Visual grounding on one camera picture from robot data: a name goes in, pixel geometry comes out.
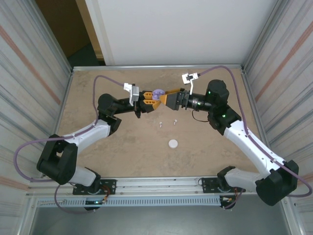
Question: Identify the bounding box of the aluminium table end rail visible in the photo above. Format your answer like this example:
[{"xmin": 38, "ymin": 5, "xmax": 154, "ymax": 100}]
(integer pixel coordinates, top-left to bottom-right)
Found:
[{"xmin": 72, "ymin": 64, "xmax": 244, "ymax": 72}]

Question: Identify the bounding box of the brown wooden door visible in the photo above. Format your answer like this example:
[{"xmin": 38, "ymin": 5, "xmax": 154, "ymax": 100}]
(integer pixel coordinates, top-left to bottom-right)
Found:
[{"xmin": 35, "ymin": 0, "xmax": 91, "ymax": 58}]

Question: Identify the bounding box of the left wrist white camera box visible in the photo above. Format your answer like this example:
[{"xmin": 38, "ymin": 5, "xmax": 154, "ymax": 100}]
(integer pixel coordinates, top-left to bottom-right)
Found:
[{"xmin": 123, "ymin": 82, "xmax": 140, "ymax": 106}]

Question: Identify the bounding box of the grey metal base panel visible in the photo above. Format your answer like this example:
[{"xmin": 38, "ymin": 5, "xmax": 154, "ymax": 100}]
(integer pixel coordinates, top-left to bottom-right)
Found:
[{"xmin": 19, "ymin": 207, "xmax": 294, "ymax": 235}]

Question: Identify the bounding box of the aluminium table side rail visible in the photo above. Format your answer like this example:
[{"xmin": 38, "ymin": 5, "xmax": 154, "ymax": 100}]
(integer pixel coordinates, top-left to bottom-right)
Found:
[
  {"xmin": 241, "ymin": 68, "xmax": 269, "ymax": 145},
  {"xmin": 55, "ymin": 68, "xmax": 74, "ymax": 135}
]

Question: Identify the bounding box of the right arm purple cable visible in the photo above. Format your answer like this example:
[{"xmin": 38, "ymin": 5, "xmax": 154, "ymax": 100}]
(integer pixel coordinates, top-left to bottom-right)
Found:
[{"xmin": 197, "ymin": 65, "xmax": 313, "ymax": 210}]

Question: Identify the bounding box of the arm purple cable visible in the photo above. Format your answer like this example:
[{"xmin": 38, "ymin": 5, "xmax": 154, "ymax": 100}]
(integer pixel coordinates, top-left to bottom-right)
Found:
[
  {"xmin": 13, "ymin": 75, "xmax": 127, "ymax": 214},
  {"xmin": 197, "ymin": 65, "xmax": 313, "ymax": 210}
]

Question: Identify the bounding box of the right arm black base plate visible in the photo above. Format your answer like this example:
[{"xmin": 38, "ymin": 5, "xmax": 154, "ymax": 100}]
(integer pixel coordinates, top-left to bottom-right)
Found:
[{"xmin": 201, "ymin": 178, "xmax": 246, "ymax": 194}]

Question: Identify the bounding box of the white door jamb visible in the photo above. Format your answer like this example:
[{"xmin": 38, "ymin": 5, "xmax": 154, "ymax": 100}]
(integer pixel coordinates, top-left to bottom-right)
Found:
[{"xmin": 84, "ymin": 0, "xmax": 115, "ymax": 66}]

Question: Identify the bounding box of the grey slotted cable duct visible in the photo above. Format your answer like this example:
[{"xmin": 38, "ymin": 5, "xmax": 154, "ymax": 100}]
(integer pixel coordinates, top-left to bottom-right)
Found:
[{"xmin": 36, "ymin": 197, "xmax": 222, "ymax": 208}]

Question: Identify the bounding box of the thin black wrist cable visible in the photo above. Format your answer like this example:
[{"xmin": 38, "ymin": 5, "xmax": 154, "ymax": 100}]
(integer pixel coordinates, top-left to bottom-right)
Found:
[{"xmin": 192, "ymin": 109, "xmax": 209, "ymax": 122}]

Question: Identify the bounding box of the aluminium enclosure post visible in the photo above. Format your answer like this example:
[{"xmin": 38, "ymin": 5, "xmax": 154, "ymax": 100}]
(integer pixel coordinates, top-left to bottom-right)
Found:
[
  {"xmin": 23, "ymin": 0, "xmax": 73, "ymax": 71},
  {"xmin": 244, "ymin": 0, "xmax": 291, "ymax": 71}
]

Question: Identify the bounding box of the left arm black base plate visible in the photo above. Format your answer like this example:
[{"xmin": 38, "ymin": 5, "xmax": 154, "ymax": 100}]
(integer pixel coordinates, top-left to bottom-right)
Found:
[{"xmin": 72, "ymin": 179, "xmax": 117, "ymax": 196}]

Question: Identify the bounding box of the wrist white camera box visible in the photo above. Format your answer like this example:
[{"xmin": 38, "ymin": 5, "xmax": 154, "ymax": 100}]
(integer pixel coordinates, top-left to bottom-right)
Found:
[
  {"xmin": 123, "ymin": 82, "xmax": 140, "ymax": 106},
  {"xmin": 181, "ymin": 72, "xmax": 199, "ymax": 95}
]

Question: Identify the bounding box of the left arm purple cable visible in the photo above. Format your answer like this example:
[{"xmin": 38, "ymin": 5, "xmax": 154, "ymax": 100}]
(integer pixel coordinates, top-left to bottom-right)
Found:
[{"xmin": 13, "ymin": 75, "xmax": 127, "ymax": 214}]

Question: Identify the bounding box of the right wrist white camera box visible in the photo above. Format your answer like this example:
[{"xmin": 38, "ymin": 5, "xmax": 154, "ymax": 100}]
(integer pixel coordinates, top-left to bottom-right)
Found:
[{"xmin": 181, "ymin": 72, "xmax": 199, "ymax": 95}]

